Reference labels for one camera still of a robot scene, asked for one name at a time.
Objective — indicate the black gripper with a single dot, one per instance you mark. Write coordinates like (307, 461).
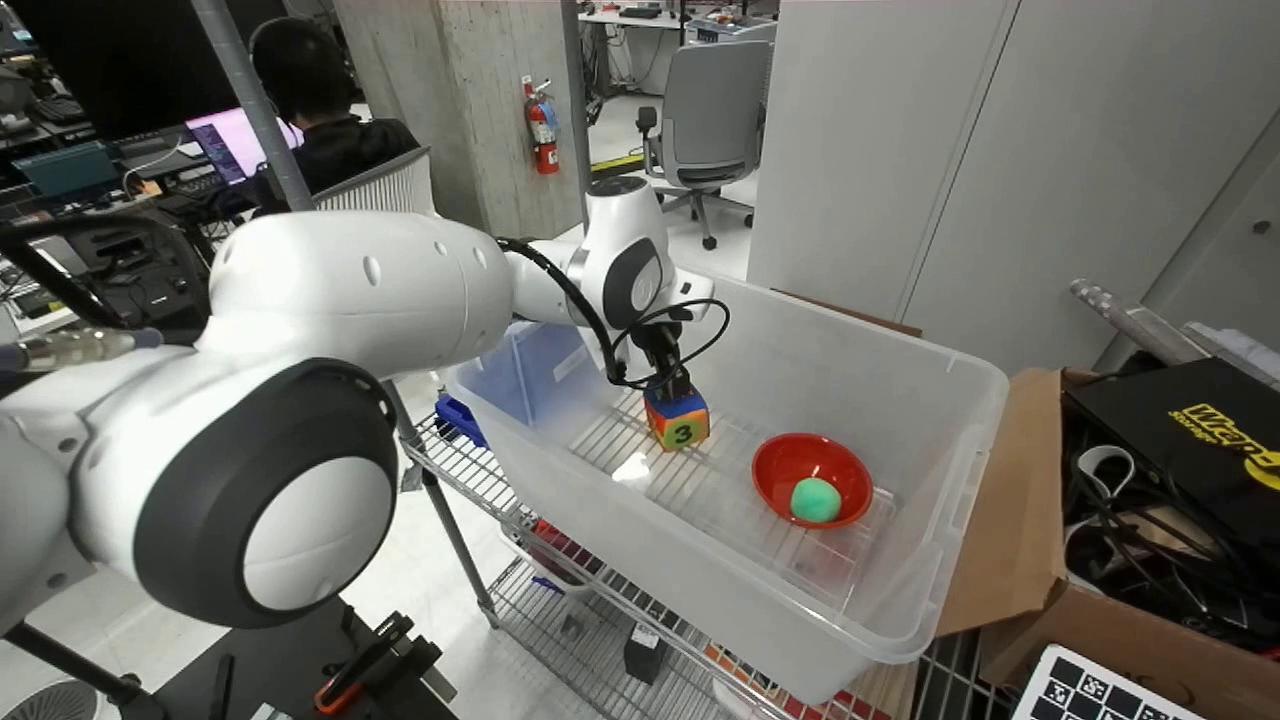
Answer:
(662, 345)

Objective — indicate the green ball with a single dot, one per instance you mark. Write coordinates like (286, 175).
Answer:
(814, 500)

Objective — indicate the red fire extinguisher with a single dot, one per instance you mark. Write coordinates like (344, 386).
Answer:
(543, 125)

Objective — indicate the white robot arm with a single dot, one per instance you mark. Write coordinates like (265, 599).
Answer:
(246, 474)

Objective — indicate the grey office chair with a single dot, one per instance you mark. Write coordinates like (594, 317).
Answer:
(704, 130)

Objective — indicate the brown cardboard box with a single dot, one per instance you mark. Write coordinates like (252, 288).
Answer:
(1018, 599)

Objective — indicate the black box with yellow logo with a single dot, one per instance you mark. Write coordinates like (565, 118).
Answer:
(1211, 434)

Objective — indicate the metal wire shelf cart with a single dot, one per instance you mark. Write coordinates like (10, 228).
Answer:
(638, 658)

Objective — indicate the colourful toy cube box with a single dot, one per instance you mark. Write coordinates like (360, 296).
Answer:
(679, 421)

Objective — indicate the black white marker board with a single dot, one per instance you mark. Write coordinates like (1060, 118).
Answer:
(1071, 686)

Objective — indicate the grey metal frame pole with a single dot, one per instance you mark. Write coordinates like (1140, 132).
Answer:
(243, 79)

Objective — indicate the clear plastic storage bin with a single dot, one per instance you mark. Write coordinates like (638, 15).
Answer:
(801, 604)

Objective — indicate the red plastic bowl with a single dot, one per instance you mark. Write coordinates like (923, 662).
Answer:
(780, 461)

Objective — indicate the blue plastic bin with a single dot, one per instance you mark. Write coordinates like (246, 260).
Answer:
(532, 376)

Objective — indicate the person in black shirt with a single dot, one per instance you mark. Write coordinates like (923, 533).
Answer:
(310, 86)

